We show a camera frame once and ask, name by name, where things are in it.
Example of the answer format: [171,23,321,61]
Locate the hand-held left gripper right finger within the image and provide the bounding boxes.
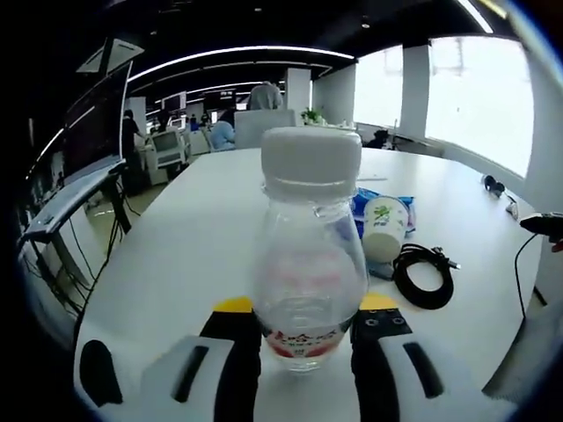
[349,293,483,422]

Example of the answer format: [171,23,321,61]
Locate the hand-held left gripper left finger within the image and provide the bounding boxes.
[131,296,264,422]

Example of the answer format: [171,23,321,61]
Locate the clear plastic bottle white cap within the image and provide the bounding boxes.
[252,126,369,375]

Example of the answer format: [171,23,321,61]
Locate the white paper cup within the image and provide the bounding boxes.
[361,196,408,263]

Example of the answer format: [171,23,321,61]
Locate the blue tissue pack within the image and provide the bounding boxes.
[351,186,417,234]

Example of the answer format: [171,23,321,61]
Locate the white tabletop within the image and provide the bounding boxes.
[74,147,549,422]

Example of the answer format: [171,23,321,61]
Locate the black headphones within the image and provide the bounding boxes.
[483,174,507,199]

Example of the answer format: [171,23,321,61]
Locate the black rounded object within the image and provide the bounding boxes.
[78,338,124,408]

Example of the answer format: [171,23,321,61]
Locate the dark bulky object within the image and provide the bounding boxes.
[367,129,391,149]

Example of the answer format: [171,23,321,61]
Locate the white equipment cart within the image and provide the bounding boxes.
[149,131,186,186]

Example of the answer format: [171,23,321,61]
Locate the white side desk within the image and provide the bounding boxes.
[19,164,128,241]

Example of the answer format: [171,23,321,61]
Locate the grey desk partition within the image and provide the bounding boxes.
[234,109,296,149]

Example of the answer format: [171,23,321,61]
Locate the large monitor on stand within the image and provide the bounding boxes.
[61,61,133,186]

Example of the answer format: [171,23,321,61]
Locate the curved ceiling light strip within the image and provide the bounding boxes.
[127,46,353,84]

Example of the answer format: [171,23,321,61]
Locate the ceiling-hung screen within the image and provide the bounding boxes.
[77,37,144,74]

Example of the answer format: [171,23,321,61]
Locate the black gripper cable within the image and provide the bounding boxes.
[515,230,546,317]

